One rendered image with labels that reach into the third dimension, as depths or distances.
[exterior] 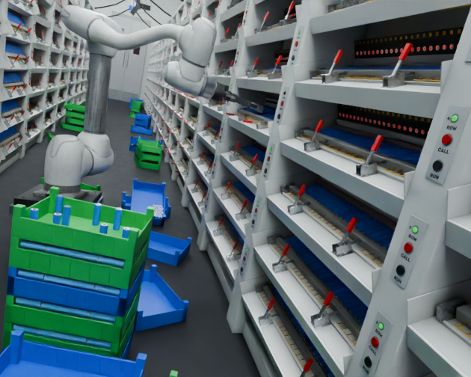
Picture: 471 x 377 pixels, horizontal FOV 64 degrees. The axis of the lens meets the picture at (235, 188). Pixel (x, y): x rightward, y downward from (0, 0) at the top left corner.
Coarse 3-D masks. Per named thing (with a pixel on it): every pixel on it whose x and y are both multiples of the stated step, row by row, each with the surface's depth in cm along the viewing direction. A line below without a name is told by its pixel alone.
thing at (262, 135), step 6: (258, 102) 189; (270, 102) 181; (228, 108) 186; (234, 108) 187; (240, 108) 186; (246, 108) 187; (228, 114) 187; (234, 120) 176; (252, 120) 166; (234, 126) 179; (240, 126) 168; (246, 126) 158; (252, 126) 153; (270, 126) 131; (246, 132) 161; (252, 132) 152; (258, 132) 144; (264, 132) 139; (270, 132) 131; (258, 138) 146; (264, 138) 138; (264, 144) 140
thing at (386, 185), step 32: (288, 128) 122; (320, 128) 105; (352, 128) 114; (384, 128) 100; (416, 128) 89; (320, 160) 97; (352, 160) 91; (384, 160) 83; (416, 160) 80; (352, 192) 85; (384, 192) 73
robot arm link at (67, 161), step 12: (60, 144) 165; (72, 144) 167; (48, 156) 166; (60, 156) 165; (72, 156) 167; (84, 156) 174; (48, 168) 166; (60, 168) 165; (72, 168) 168; (84, 168) 175; (48, 180) 167; (60, 180) 167; (72, 180) 170
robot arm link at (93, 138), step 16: (96, 48) 175; (112, 48) 178; (96, 64) 178; (96, 80) 179; (96, 96) 181; (96, 112) 183; (96, 128) 184; (96, 144) 183; (96, 160) 183; (112, 160) 196
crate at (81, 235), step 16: (16, 208) 90; (48, 208) 108; (80, 208) 110; (112, 208) 110; (16, 224) 91; (32, 224) 91; (48, 224) 91; (80, 224) 106; (112, 224) 111; (128, 224) 112; (144, 224) 110; (32, 240) 92; (48, 240) 92; (64, 240) 92; (80, 240) 92; (96, 240) 92; (112, 240) 92; (128, 240) 92; (144, 240) 104; (112, 256) 93; (128, 256) 93
